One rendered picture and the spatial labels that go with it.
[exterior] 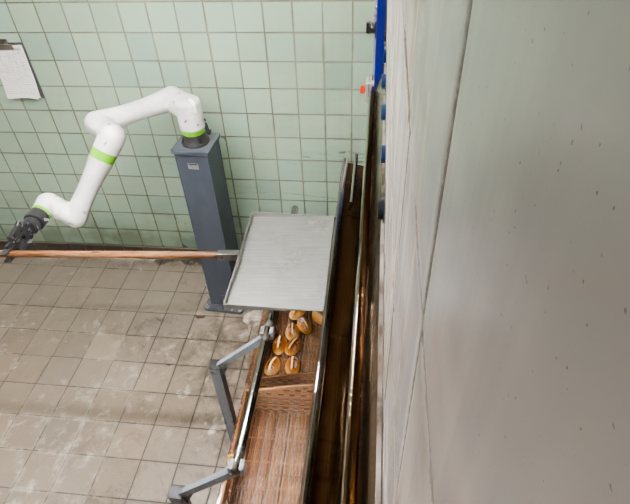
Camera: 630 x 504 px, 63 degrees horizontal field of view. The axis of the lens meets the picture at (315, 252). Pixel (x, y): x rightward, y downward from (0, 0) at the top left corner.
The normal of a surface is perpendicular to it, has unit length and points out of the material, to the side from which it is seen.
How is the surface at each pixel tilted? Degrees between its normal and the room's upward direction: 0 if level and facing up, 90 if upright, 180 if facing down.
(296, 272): 3
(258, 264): 3
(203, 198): 90
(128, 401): 0
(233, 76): 90
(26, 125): 90
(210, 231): 90
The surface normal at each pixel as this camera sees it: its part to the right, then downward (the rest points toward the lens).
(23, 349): -0.04, -0.75
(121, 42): -0.11, 0.66
